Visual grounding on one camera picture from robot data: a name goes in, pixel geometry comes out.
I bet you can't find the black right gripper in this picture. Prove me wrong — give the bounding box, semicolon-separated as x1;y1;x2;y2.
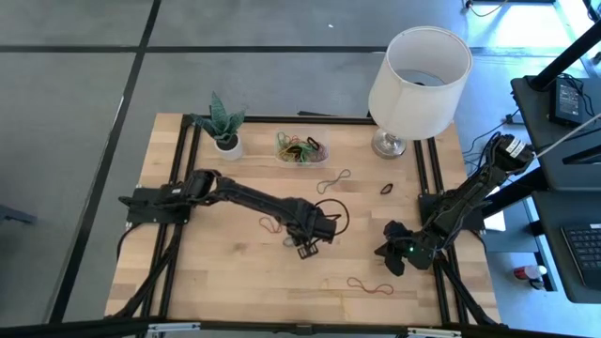
374;220;436;277

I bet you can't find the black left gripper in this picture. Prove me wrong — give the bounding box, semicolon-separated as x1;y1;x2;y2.
288;206;339;261

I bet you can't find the clear plastic bin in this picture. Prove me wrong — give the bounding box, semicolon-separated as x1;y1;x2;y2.
274;129;330;169

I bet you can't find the white paper sheet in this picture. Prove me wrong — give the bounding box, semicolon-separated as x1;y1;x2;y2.
483;185;507;232

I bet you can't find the white plant pot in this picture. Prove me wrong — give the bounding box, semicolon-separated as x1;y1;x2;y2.
214;133;244;161

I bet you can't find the red and white bottle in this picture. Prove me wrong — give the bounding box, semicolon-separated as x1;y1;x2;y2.
513;265;549;290

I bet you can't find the green snake plant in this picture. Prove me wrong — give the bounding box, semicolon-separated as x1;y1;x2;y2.
191;91;246;150

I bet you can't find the white table lamp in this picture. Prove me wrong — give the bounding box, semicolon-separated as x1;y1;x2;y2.
367;25;474;160

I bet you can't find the black side desk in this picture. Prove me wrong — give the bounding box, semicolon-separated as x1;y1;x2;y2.
510;74;601;304

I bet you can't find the black laptop keyboard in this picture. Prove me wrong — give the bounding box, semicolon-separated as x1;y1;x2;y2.
561;223;601;290

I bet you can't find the black power adapter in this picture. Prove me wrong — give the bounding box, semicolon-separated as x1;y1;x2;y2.
548;76;593;128

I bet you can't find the black stand pole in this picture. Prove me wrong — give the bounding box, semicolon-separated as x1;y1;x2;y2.
528;21;601;93

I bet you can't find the grey furniture foot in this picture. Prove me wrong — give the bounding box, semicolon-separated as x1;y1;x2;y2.
0;204;38;226

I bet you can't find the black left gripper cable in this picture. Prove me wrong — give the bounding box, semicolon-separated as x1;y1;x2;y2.
313;197;351;238

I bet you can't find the black aluminium frame rail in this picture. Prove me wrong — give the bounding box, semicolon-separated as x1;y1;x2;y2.
185;114;377;126
412;139;447;326
425;137;470;326
159;122;204;326
138;115;193;326

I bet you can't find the silver frame bracket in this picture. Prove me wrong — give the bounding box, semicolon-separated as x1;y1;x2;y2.
407;327;462;338
147;322;201;336

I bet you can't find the white cable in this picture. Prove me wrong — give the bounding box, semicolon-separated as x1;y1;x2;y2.
534;112;601;159

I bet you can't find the black aluminium frame beam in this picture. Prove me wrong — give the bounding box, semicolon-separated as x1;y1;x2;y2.
0;317;601;338

